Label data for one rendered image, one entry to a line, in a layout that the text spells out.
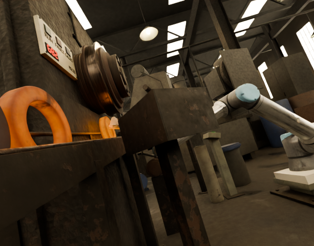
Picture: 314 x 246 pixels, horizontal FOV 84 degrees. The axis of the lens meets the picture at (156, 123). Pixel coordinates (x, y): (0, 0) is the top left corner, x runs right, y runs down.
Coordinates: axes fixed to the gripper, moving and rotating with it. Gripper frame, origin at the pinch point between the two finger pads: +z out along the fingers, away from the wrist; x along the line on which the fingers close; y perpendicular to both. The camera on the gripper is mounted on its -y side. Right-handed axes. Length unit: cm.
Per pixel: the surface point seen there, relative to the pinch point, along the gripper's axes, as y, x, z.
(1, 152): -12, 66, -8
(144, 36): 361, -439, 32
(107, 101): 16.0, -7.4, 2.9
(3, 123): -7, 63, -4
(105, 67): 34.9, -2.6, 3.1
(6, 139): -10, 63, -5
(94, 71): 30.1, 2.4, 7.6
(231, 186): -46, -82, -91
